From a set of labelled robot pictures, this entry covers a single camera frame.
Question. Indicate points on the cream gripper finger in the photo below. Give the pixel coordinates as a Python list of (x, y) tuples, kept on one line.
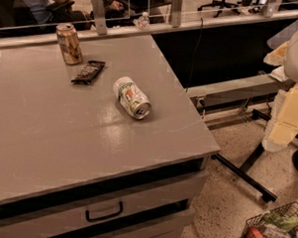
[(276, 57), (282, 127)]

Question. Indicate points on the white green 7up can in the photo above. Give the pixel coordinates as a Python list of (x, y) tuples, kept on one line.
[(131, 98)]

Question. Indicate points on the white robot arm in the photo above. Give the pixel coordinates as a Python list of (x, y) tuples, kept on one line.
[(291, 68)]

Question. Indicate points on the orange gold soda can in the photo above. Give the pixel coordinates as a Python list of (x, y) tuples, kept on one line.
[(69, 43)]

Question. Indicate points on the white tissue packet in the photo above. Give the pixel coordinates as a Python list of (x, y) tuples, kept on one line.
[(279, 74)]

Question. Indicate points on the grey low bench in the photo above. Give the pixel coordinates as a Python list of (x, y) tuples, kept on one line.
[(235, 90)]

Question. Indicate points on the black metal stand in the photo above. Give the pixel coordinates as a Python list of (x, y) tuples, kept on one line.
[(241, 172)]

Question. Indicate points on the clear plastic water bottle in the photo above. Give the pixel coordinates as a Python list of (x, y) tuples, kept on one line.
[(143, 21)]

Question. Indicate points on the grey table with drawers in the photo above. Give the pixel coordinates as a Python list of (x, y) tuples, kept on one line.
[(66, 147)]

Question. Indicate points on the dark chocolate bar wrapper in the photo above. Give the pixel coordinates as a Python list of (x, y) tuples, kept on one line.
[(89, 73)]

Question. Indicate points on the person in blue shirt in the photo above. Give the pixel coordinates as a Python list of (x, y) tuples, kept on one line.
[(43, 16)]

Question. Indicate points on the wire basket with groceries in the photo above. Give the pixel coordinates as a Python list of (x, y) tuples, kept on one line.
[(281, 222)]

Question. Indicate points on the black drawer handle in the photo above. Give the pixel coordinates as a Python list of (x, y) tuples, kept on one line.
[(111, 212)]

